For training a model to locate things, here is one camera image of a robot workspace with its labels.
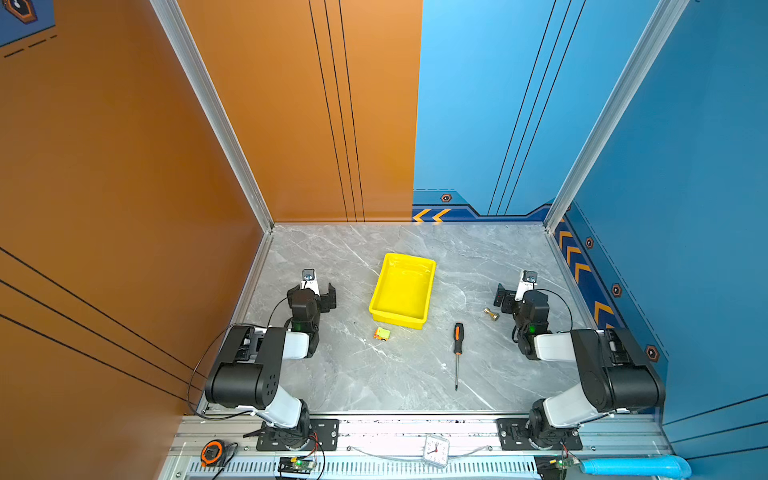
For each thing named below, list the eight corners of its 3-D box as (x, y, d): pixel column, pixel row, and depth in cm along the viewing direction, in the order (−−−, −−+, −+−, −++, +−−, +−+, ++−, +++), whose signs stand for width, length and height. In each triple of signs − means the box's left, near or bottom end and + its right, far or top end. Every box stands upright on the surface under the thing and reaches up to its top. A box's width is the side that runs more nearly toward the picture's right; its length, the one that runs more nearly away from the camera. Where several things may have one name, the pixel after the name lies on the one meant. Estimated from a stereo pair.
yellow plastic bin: (369, 322, 95) (368, 311, 90) (386, 263, 111) (386, 251, 105) (425, 333, 93) (427, 323, 87) (435, 271, 108) (437, 259, 103)
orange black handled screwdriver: (453, 389, 82) (455, 387, 80) (454, 325, 95) (455, 322, 93) (461, 391, 82) (462, 388, 80) (461, 326, 94) (462, 322, 92)
